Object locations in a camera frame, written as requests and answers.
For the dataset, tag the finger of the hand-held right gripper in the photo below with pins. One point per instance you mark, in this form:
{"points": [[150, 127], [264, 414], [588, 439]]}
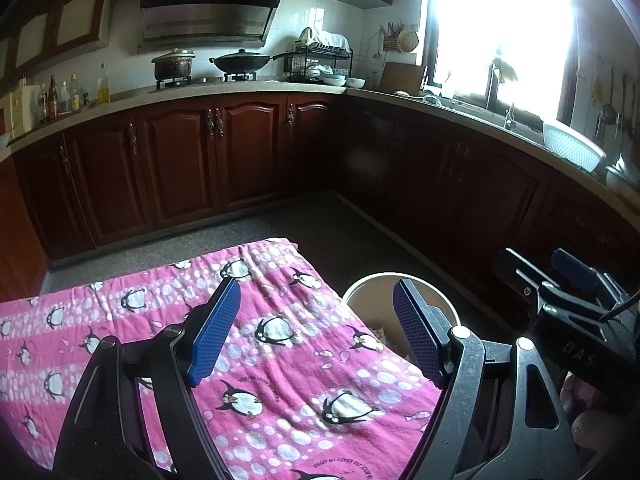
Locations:
{"points": [[575, 270], [522, 275]]}

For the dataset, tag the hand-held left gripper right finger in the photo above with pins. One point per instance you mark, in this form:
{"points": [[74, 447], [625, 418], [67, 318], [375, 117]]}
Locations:
{"points": [[417, 335]]}

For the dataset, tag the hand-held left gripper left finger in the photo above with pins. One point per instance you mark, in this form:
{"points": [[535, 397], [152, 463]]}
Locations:
{"points": [[215, 330]]}

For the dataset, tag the white plastic bucket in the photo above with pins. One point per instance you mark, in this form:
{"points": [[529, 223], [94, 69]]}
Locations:
{"points": [[370, 295]]}

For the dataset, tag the pink penguin print blanket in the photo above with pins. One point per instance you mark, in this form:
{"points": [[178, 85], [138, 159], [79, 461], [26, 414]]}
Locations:
{"points": [[150, 300]]}

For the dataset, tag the white plastic colander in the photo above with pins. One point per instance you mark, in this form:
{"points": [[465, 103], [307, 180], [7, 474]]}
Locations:
{"points": [[572, 147]]}

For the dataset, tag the hanging kitchen utensils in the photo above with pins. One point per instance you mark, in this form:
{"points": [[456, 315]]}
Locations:
{"points": [[615, 105]]}

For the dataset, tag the wooden lower cabinets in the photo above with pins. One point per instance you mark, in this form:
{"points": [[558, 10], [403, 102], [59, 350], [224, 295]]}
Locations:
{"points": [[175, 160]]}

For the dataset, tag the steel faucet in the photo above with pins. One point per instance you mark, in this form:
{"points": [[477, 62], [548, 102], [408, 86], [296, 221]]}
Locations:
{"points": [[505, 85]]}

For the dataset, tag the wooden cutting board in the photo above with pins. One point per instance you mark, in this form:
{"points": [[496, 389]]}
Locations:
{"points": [[402, 80]]}

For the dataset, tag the grey kitchen countertop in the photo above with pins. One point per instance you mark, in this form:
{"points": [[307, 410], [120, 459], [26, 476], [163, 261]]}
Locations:
{"points": [[225, 94]]}

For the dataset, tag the gas stove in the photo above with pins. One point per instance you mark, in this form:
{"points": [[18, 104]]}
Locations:
{"points": [[200, 82]]}

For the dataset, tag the bright window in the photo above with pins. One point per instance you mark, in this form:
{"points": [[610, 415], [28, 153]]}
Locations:
{"points": [[500, 25]]}

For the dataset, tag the round wicker strainer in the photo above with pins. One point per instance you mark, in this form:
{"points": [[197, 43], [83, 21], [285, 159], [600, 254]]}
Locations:
{"points": [[409, 41]]}

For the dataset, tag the yellow oil bottle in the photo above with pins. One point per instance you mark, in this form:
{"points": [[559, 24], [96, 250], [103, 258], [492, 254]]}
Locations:
{"points": [[103, 87]]}

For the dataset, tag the black cooking pot with lid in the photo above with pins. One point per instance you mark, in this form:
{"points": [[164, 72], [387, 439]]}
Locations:
{"points": [[172, 66]]}

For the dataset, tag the white blue rim bowl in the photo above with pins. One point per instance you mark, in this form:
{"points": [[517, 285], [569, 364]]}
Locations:
{"points": [[334, 80]]}

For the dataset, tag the chopstick holder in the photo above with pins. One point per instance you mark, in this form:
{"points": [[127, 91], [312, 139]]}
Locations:
{"points": [[392, 40]]}

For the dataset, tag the black wok with lid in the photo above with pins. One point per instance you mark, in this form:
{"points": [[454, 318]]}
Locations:
{"points": [[240, 62]]}

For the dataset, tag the yellow cap bottle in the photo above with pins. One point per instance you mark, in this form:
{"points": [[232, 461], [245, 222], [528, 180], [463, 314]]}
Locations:
{"points": [[75, 95]]}

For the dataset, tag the clear glass bottle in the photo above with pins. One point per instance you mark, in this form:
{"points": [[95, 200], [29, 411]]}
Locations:
{"points": [[65, 100]]}

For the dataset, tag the brown bottle red label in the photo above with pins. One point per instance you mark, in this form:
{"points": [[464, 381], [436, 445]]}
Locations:
{"points": [[53, 100]]}

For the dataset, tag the dark sauce bottle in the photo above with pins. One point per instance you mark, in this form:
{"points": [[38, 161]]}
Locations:
{"points": [[43, 105]]}

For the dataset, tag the black dish rack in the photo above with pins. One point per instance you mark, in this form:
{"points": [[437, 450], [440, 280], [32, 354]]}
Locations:
{"points": [[320, 57]]}

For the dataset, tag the cream red microwave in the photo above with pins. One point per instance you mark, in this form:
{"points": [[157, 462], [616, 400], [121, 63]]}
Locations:
{"points": [[17, 110]]}

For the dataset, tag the black steel range hood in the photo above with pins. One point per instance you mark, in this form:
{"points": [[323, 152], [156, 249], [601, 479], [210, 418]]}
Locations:
{"points": [[210, 5]]}

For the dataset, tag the wooden glass door upper cabinet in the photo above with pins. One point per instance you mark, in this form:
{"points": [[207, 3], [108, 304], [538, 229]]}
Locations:
{"points": [[55, 25]]}

